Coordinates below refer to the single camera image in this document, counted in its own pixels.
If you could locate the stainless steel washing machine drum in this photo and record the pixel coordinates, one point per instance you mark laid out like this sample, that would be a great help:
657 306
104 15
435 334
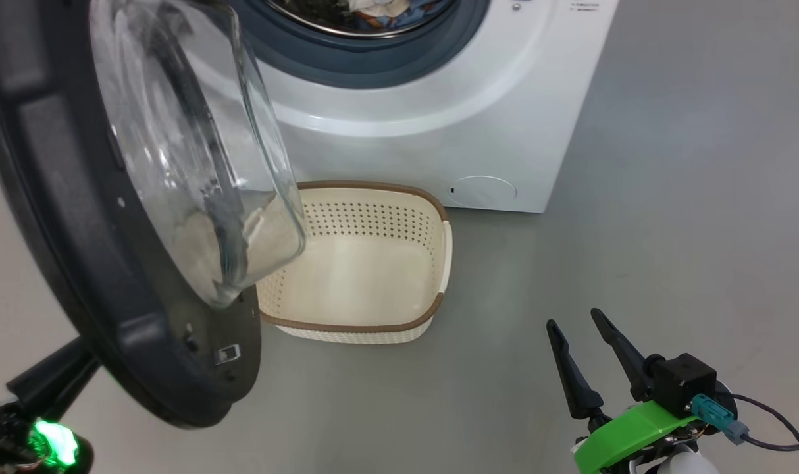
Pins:
307 16

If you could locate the white front-load washing machine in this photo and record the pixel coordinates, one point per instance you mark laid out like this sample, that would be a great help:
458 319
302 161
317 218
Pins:
406 151

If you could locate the pale grey printed garment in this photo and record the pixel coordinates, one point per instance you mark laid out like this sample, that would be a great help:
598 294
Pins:
373 6

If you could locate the cream perforated plastic laundry basket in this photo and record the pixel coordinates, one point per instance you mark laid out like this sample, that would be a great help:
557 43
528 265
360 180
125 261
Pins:
373 283

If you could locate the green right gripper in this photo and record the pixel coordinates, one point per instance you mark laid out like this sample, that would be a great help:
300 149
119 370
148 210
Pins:
626 434

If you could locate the washer door with glass bowl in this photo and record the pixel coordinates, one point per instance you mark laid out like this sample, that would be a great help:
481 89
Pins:
64 230

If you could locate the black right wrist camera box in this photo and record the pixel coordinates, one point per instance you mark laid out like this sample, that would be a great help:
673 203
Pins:
682 385

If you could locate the round white filter cover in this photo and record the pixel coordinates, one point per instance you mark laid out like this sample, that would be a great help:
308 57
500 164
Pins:
484 191

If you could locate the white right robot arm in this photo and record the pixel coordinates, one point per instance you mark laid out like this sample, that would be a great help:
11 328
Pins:
676 464

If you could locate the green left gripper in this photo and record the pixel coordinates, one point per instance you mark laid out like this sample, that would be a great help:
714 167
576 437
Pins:
11 441

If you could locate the grey rubber door gasket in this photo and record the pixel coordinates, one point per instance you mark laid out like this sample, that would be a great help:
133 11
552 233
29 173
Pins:
360 59

